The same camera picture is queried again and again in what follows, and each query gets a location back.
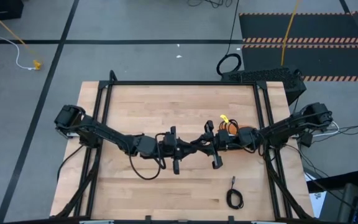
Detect black hanging cable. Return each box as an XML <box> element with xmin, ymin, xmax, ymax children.
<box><xmin>216</xmin><ymin>0</ymin><xmax>243</xmax><ymax>77</ymax></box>

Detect yellow hanging cable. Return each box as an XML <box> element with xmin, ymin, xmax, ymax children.
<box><xmin>280</xmin><ymin>0</ymin><xmax>301</xmax><ymax>67</ymax></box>

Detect black aluminium table frame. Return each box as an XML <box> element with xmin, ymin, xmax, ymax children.
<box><xmin>52</xmin><ymin>70</ymin><xmax>315</xmax><ymax>222</ymax></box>

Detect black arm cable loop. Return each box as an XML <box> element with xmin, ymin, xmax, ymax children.
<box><xmin>127</xmin><ymin>133</ymin><xmax>168</xmax><ymax>181</ymax></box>

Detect coiled cable with yellow tie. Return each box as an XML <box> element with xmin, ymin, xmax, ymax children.
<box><xmin>218</xmin><ymin>114</ymin><xmax>240</xmax><ymax>135</ymax></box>

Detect white printed paper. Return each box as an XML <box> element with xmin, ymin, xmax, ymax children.
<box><xmin>308</xmin><ymin>190</ymin><xmax>326</xmax><ymax>219</ymax></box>

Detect black power cables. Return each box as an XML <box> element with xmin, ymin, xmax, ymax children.
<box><xmin>330</xmin><ymin>121</ymin><xmax>358</xmax><ymax>136</ymax></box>

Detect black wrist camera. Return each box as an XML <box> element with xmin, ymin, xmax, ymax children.
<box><xmin>162</xmin><ymin>131</ymin><xmax>176</xmax><ymax>146</ymax></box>
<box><xmin>217</xmin><ymin>129</ymin><xmax>230</xmax><ymax>143</ymax></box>

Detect black coiled USB-C cable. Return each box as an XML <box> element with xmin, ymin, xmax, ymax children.
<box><xmin>226</xmin><ymin>175</ymin><xmax>245</xmax><ymax>210</ymax></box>

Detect black floor cable bundle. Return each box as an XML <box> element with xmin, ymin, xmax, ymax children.
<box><xmin>186</xmin><ymin>0</ymin><xmax>234</xmax><ymax>9</ymax></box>

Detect black striped floor mat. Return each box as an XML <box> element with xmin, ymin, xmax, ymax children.
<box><xmin>239</xmin><ymin>11</ymin><xmax>358</xmax><ymax>83</ymax></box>

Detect black power adapter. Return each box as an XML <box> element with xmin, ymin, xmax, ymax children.
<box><xmin>299</xmin><ymin>131</ymin><xmax>314</xmax><ymax>148</ymax></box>

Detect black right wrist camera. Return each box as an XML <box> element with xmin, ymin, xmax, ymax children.
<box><xmin>217</xmin><ymin>129</ymin><xmax>230</xmax><ymax>143</ymax></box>

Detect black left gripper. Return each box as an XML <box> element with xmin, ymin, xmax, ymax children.
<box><xmin>157</xmin><ymin>125</ymin><xmax>202</xmax><ymax>175</ymax></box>

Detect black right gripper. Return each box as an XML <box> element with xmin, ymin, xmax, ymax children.
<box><xmin>194</xmin><ymin>120</ymin><xmax>239</xmax><ymax>170</ymax></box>

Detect yellow cord with plug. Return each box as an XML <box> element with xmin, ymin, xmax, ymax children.
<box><xmin>0</xmin><ymin>3</ymin><xmax>43</xmax><ymax>71</ymax></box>

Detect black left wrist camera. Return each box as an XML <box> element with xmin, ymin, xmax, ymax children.
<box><xmin>162</xmin><ymin>131</ymin><xmax>176</xmax><ymax>146</ymax></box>

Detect white floor cable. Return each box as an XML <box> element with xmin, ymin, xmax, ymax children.
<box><xmin>0</xmin><ymin>0</ymin><xmax>35</xmax><ymax>71</ymax></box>

